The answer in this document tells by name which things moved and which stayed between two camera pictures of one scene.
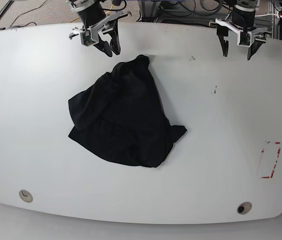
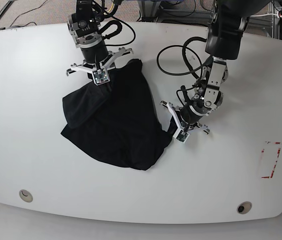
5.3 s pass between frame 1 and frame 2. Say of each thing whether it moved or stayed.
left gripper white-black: moved
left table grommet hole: stayed
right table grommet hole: stayed
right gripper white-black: moved
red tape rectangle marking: stayed
